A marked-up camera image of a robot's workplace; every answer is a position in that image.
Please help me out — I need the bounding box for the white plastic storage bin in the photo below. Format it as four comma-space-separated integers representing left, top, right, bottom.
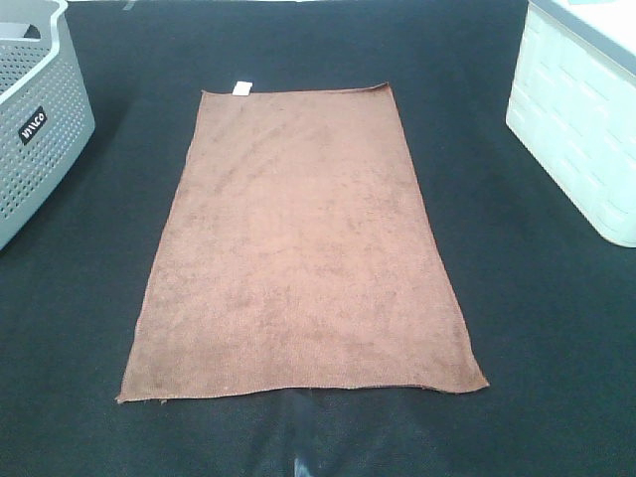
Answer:
506, 1, 635, 247

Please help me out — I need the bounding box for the grey perforated plastic basket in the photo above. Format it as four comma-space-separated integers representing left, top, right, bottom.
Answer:
1, 1, 95, 244

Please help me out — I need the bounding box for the brown microfiber towel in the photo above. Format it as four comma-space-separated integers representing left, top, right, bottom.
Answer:
117, 83, 488, 402

